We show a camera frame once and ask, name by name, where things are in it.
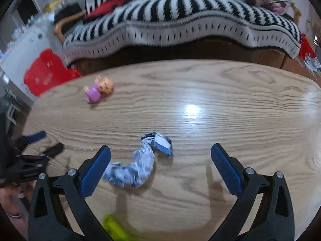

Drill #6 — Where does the yellow green snack bag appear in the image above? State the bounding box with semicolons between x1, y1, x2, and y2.
102;214;134;241

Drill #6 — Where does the small pink doll toy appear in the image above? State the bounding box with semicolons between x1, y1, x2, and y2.
84;76;114;104

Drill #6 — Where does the blue silver foil wrapper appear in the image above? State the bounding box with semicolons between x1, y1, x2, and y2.
102;132;173;188

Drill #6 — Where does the person hand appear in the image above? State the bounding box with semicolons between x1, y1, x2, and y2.
1;182;34;217

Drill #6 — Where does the red bear plastic stool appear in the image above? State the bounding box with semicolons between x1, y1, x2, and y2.
23;48;82;96

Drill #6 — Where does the white cabinet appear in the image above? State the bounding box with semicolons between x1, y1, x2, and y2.
1;16;61;107

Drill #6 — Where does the red cloth on sofa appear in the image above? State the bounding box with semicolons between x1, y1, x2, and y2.
84;0;128;21

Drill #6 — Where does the black white striped sofa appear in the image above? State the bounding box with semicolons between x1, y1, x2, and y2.
54;0;301;65

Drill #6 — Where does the red bag on floor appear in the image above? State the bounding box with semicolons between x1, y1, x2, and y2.
299;34;316;59

